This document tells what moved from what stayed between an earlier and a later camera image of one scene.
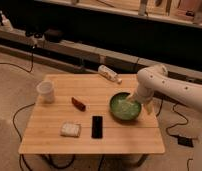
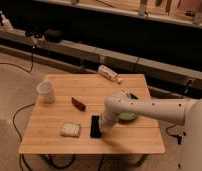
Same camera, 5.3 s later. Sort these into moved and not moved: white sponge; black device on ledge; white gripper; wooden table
Moved: white gripper
Not moved: white sponge; wooden table; black device on ledge
